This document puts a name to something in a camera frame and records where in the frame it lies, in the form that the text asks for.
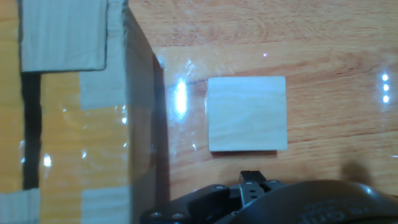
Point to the plain wooden cube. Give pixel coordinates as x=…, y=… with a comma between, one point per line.
x=247, y=113

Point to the taped cardboard box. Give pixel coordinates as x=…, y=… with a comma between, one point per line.
x=93, y=130

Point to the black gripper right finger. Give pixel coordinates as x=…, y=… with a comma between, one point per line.
x=260, y=188

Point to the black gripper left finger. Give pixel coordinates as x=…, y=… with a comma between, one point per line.
x=199, y=202

